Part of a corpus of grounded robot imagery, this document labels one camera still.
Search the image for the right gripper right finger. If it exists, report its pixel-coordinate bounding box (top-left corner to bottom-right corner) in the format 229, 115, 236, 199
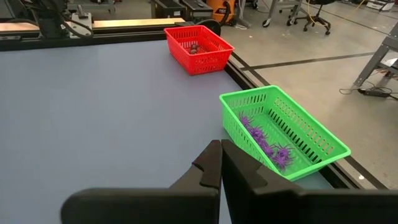
221, 139, 398, 224

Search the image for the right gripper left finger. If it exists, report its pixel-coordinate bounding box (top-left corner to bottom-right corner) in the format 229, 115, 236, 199
60, 139, 223, 224

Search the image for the green plastic basket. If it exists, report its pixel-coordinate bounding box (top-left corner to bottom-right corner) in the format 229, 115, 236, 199
219, 85, 352, 182

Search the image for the red plastic basket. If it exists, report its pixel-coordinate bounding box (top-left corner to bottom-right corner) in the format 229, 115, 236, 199
164, 24, 235, 77

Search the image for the black power strip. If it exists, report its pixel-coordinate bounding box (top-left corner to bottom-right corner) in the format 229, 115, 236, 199
338, 86, 398, 101

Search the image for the grey wheeled cart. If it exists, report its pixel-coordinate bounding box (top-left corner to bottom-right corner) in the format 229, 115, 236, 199
262, 0, 304, 28

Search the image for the grey metal stand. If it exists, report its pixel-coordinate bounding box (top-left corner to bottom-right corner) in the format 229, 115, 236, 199
353, 23, 398, 87

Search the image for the orange shop vacuum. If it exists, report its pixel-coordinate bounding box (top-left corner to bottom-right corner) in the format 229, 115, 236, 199
206, 0, 238, 26

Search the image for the black office chair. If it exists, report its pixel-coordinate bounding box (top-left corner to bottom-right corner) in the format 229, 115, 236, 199
285, 0, 332, 35

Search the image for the white metal bracket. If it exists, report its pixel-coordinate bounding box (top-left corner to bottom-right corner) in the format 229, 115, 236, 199
68, 12, 94, 39

